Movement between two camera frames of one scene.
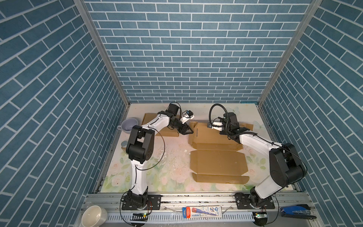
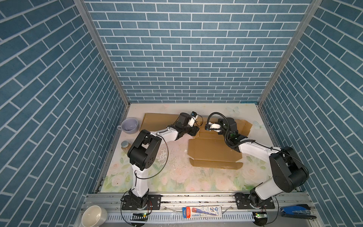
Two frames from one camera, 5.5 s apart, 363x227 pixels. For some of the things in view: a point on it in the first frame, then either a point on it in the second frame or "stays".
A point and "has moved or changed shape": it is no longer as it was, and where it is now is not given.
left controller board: [140, 217] stays
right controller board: [260, 218] stays
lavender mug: [127, 125] stays
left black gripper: [185, 127] to [193, 130]
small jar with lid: [124, 144] stays
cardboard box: [216, 159] has moved or changed shape
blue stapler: [300, 211] stays
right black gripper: [222, 132] to [220, 121]
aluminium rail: [200, 210] stays
